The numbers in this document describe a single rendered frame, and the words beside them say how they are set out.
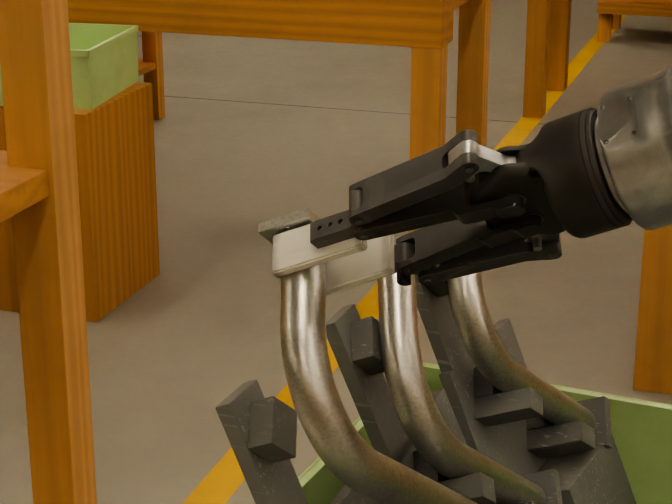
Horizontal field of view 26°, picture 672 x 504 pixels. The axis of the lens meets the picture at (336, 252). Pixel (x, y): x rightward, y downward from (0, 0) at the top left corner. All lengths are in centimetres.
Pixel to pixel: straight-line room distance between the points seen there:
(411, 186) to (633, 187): 13
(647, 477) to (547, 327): 278
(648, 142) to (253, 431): 33
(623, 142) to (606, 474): 62
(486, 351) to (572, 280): 337
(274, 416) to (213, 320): 329
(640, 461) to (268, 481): 56
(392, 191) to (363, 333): 25
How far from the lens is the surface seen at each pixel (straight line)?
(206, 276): 463
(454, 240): 94
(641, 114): 85
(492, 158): 88
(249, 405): 100
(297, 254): 96
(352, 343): 113
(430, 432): 112
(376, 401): 114
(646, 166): 85
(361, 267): 97
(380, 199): 90
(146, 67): 654
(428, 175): 88
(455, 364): 131
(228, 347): 407
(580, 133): 87
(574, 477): 137
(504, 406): 131
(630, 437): 146
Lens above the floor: 155
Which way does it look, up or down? 19 degrees down
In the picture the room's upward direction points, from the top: straight up
